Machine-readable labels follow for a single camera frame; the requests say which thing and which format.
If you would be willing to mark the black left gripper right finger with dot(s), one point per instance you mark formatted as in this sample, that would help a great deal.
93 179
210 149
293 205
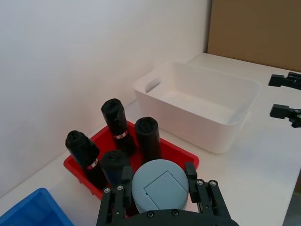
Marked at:
193 186

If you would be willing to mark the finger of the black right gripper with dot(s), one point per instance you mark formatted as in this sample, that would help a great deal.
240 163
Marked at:
278 80
279 111

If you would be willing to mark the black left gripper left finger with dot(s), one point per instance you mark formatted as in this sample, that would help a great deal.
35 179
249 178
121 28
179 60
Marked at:
126 181

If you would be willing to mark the grey plastic cylinder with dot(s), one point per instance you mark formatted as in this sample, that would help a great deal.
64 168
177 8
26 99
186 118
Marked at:
160 188

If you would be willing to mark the black roll without band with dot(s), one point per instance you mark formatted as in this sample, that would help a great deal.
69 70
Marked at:
148 139
114 164

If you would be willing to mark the red plastic bin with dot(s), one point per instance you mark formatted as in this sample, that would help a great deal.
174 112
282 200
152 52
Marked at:
174 149

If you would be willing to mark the brown board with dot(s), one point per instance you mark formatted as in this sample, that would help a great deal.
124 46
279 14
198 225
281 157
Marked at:
254 30

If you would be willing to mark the black roll with white band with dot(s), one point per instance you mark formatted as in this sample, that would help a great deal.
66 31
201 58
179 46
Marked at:
115 117
80 150

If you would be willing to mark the white plastic bin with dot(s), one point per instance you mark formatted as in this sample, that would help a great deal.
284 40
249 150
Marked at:
178 127

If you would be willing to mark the blue plastic bin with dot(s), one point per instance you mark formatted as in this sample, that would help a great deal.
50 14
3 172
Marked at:
30 209

